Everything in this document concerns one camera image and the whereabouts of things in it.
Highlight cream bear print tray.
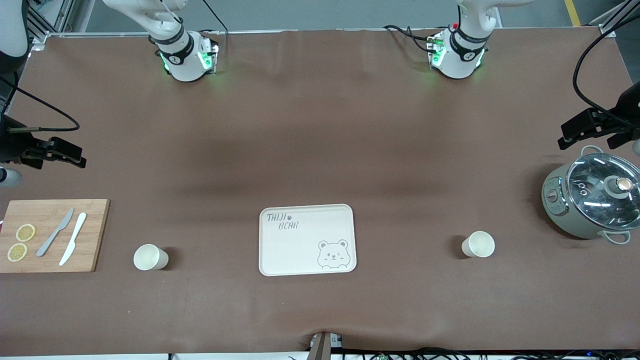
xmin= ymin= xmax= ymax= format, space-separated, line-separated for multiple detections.
xmin=258 ymin=203 xmax=358 ymax=277

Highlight metal table edge bracket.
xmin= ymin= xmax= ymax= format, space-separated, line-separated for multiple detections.
xmin=307 ymin=331 xmax=344 ymax=360

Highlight white paper cup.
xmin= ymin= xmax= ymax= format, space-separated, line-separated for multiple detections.
xmin=460 ymin=230 xmax=496 ymax=259
xmin=133 ymin=243 xmax=170 ymax=272

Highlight bamboo cutting board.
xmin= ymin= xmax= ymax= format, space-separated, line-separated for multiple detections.
xmin=0 ymin=199 xmax=111 ymax=274

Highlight white plastic knife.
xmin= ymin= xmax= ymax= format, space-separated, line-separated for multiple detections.
xmin=58 ymin=212 xmax=88 ymax=267

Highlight black left arm base cables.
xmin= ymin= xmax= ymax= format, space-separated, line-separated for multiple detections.
xmin=382 ymin=24 xmax=441 ymax=54

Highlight black right arm base cable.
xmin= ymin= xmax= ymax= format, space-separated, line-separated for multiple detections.
xmin=201 ymin=0 xmax=229 ymax=35

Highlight brown table cover mat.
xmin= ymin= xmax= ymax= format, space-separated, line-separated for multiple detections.
xmin=0 ymin=27 xmax=640 ymax=357

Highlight grey plastic knife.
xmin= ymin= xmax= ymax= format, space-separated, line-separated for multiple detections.
xmin=36 ymin=207 xmax=75 ymax=258

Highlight aluminium frame profile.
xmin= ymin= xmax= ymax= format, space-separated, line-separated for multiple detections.
xmin=26 ymin=0 xmax=76 ymax=52
xmin=589 ymin=0 xmax=640 ymax=39

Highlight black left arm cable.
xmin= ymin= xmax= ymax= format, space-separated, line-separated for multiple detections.
xmin=572 ymin=17 xmax=640 ymax=126

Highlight grey pot glass lid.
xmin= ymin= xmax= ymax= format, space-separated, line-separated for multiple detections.
xmin=541 ymin=145 xmax=640 ymax=246

